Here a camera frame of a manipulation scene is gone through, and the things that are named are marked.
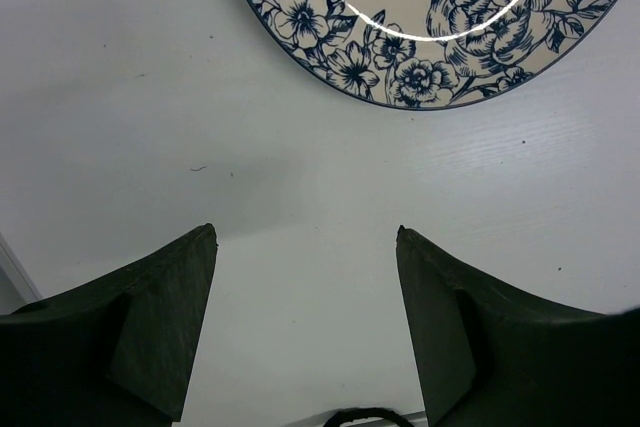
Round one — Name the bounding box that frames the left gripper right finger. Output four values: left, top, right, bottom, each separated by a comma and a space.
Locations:
396, 227, 639, 426

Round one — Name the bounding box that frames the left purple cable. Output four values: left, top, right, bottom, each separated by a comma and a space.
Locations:
319, 406, 419, 427

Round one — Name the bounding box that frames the blue floral ceramic plate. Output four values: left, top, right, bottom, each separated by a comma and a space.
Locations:
247, 0, 617, 111

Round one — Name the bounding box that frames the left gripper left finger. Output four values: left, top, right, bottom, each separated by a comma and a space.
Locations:
1, 223, 218, 426

